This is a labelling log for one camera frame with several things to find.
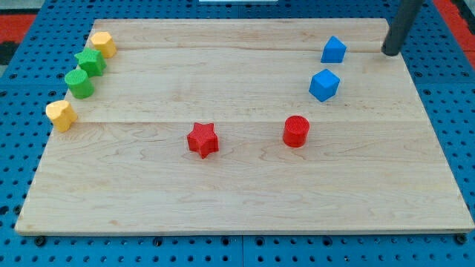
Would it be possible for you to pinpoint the blue triangle block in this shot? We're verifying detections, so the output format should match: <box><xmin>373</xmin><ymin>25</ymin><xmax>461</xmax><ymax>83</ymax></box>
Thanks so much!
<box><xmin>321</xmin><ymin>36</ymin><xmax>347</xmax><ymax>63</ymax></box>

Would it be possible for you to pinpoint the yellow hexagon block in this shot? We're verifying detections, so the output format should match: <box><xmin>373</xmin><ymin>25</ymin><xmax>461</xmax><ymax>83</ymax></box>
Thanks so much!
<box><xmin>91</xmin><ymin>31</ymin><xmax>117</xmax><ymax>58</ymax></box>

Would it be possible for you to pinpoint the red star block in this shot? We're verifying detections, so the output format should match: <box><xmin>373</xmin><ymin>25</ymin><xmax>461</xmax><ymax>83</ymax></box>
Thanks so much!
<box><xmin>187</xmin><ymin>122</ymin><xmax>219</xmax><ymax>159</ymax></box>

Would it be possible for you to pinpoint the wooden board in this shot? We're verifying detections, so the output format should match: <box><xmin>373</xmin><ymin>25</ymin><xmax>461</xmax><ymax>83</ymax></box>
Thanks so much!
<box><xmin>16</xmin><ymin>19</ymin><xmax>474</xmax><ymax>237</ymax></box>

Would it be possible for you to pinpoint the red cylinder block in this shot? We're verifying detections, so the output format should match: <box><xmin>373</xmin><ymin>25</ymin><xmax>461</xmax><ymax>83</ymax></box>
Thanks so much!
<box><xmin>283</xmin><ymin>115</ymin><xmax>310</xmax><ymax>148</ymax></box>

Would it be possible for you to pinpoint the blue cube block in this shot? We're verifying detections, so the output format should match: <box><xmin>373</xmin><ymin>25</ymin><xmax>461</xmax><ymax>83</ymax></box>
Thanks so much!
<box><xmin>309</xmin><ymin>69</ymin><xmax>340</xmax><ymax>102</ymax></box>

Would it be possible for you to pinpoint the green cylinder block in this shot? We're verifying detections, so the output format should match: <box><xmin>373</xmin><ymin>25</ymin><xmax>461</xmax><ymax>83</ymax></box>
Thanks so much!
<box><xmin>65</xmin><ymin>68</ymin><xmax>95</xmax><ymax>99</ymax></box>

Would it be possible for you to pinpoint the green star block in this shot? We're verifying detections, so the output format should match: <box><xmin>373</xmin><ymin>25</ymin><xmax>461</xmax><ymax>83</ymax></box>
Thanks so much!
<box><xmin>74</xmin><ymin>47</ymin><xmax>107</xmax><ymax>77</ymax></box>

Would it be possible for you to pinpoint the yellow heart block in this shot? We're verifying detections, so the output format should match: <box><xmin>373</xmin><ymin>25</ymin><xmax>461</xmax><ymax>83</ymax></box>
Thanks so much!
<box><xmin>45</xmin><ymin>100</ymin><xmax>78</xmax><ymax>133</ymax></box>

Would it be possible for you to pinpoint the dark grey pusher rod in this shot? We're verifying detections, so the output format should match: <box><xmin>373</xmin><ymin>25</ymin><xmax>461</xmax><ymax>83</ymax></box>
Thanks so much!
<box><xmin>381</xmin><ymin>0</ymin><xmax>424</xmax><ymax>56</ymax></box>

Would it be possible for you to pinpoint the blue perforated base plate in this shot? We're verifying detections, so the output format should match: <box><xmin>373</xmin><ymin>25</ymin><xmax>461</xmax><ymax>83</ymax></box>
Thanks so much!
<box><xmin>1</xmin><ymin>1</ymin><xmax>474</xmax><ymax>266</ymax></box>

